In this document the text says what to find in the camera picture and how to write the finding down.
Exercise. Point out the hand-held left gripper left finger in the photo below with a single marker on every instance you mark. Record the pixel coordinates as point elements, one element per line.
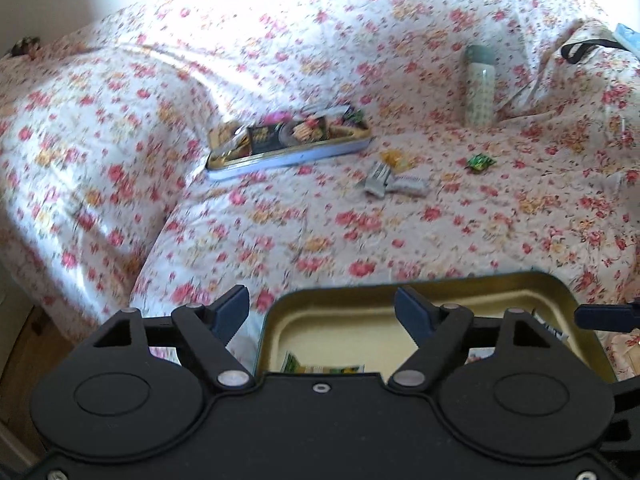
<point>232,310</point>

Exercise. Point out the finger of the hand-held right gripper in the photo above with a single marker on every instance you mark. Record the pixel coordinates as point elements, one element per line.
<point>605,316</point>
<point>627,395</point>

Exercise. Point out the green purple snack packet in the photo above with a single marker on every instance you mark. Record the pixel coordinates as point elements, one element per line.
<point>355,115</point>

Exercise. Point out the black cracker box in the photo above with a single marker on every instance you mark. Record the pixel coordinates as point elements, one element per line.
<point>270,137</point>

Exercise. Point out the green yellow snack packet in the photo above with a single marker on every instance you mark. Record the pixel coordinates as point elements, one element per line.
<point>300,364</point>

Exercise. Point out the blue-rimmed metal tin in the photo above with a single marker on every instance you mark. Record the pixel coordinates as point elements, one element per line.
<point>300,158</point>

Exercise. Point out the beige snack packet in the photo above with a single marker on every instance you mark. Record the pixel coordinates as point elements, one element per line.
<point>225,135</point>

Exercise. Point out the gold wrapped candy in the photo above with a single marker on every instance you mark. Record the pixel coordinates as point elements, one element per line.
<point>395,158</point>

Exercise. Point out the grey snack packet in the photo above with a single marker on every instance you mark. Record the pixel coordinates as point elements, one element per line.
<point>377,180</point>
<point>412,184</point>

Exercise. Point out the small dark object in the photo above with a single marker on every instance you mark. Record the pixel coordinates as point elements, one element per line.
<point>25,47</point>

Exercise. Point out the shiny green candy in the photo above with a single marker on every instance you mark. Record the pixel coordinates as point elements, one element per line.
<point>481,162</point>

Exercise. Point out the light blue packet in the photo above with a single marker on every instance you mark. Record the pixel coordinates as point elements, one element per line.
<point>629,36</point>

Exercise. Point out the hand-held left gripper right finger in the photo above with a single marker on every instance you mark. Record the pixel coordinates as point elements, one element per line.
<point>412,310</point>

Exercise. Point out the patterned bottle with green lid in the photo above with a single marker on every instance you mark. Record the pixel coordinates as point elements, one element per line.
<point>480,95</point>

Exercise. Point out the floral bedsheet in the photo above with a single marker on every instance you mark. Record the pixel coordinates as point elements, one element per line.
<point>300,240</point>

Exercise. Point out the gold-lined metal tin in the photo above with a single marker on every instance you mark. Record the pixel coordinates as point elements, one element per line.
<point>350,320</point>

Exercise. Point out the white black snack packet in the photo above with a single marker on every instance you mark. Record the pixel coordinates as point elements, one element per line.
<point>552,330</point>

